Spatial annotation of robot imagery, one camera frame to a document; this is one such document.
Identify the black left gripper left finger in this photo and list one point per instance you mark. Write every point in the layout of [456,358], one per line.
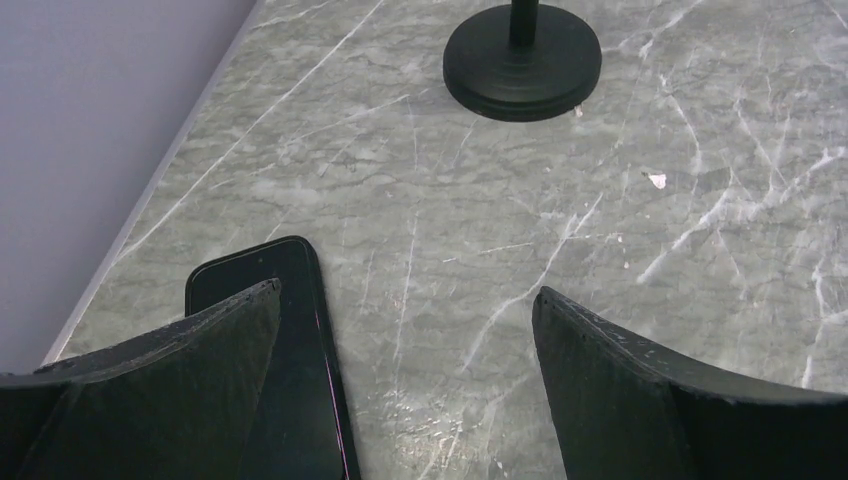
[177,402]

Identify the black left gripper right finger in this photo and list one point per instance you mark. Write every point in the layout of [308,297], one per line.
[626,407]

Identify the black phone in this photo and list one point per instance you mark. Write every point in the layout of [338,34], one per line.
[302,426]

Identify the black microphone stand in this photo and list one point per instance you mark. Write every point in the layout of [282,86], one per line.
[522,62]

